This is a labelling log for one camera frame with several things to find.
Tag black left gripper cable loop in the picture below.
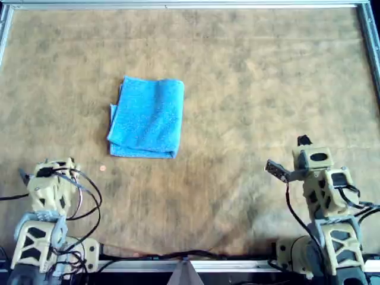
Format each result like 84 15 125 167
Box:
56 167 103 222

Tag black cable along frame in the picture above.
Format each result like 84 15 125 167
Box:
100 250 277 264

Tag gray camera bracket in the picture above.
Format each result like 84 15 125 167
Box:
285 150 310 182

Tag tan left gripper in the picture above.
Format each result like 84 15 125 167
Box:
19 157 81 211

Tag aluminium frame rail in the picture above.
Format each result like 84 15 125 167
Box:
0 5 15 72
355 2 380 105
0 0 371 10
0 258 380 273

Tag brown felt table mat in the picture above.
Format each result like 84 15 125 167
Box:
0 7 380 262

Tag blue microfiber cloth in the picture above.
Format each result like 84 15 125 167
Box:
106 75 185 160

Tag black left camera cable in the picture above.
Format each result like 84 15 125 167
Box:
0 192 31 202

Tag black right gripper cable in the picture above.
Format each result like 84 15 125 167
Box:
285 181 321 247

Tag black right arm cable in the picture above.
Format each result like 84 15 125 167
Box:
338 184 380 222

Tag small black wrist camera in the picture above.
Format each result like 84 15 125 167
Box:
37 167 56 179

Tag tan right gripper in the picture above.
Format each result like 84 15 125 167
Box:
292 135 359 220

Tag gray camera mount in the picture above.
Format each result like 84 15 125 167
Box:
167 260 205 285

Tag bare camera circuit board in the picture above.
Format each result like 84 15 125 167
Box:
264 159 291 183

